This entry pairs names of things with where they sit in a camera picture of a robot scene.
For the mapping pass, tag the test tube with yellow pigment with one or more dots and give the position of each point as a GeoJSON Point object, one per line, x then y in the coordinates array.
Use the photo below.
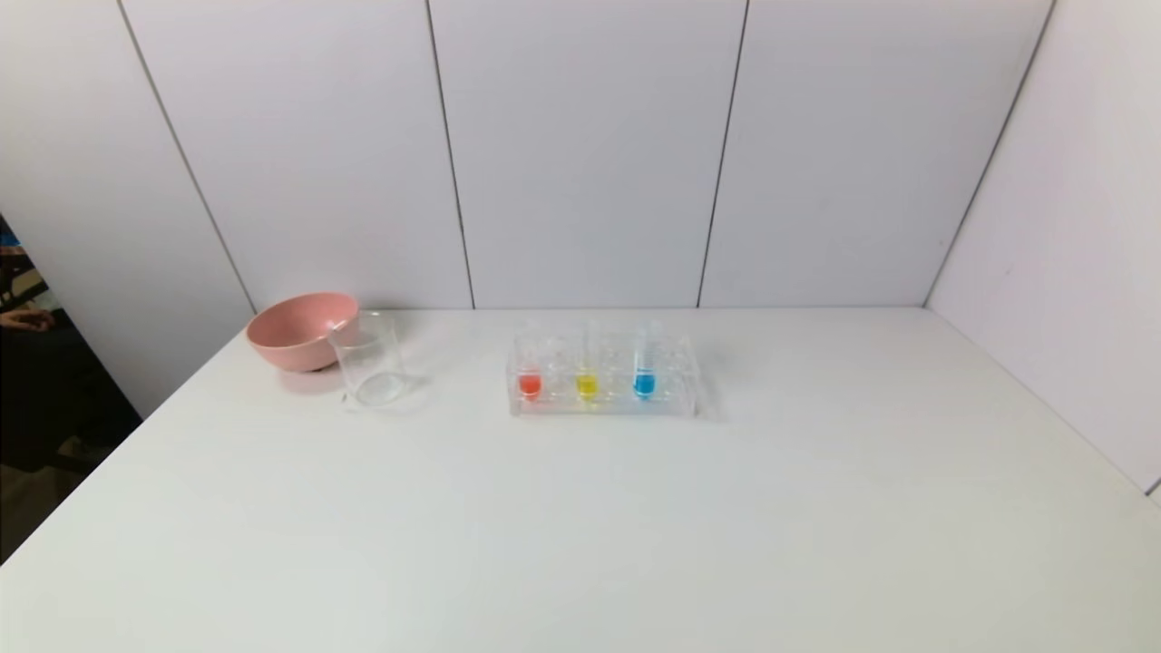
{"type": "Point", "coordinates": [587, 385]}

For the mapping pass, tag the test tube with blue pigment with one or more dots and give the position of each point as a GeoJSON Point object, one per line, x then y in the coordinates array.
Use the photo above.
{"type": "Point", "coordinates": [645, 384]}

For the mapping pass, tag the clear glass beaker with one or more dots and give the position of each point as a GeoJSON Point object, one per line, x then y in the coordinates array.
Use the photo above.
{"type": "Point", "coordinates": [370, 367]}

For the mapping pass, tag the clear acrylic test tube rack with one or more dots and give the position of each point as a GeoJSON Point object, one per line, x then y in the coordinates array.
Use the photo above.
{"type": "Point", "coordinates": [617, 404]}

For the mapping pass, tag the test tube with red pigment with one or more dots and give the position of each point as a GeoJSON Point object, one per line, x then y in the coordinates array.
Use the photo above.
{"type": "Point", "coordinates": [530, 384]}

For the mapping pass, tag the pink plastic bowl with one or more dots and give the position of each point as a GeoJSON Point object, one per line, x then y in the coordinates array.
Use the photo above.
{"type": "Point", "coordinates": [295, 336]}

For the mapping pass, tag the bystander bare hand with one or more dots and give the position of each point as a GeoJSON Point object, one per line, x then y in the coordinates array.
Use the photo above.
{"type": "Point", "coordinates": [23, 318]}

